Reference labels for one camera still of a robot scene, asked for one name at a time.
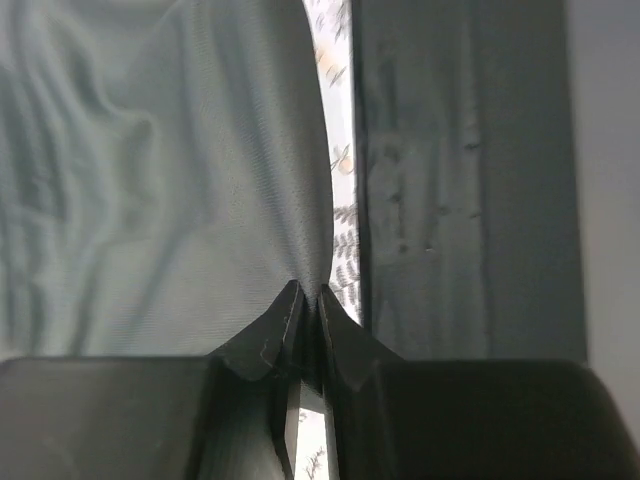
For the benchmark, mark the floral table mat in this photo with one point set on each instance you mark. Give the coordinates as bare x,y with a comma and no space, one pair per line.
331,28

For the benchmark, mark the dark grey t shirt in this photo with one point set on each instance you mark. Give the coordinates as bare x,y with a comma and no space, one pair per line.
164,172

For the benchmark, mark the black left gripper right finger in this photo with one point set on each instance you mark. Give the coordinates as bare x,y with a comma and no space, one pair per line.
390,418

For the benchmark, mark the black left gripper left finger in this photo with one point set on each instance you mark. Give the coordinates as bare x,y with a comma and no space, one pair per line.
229,414

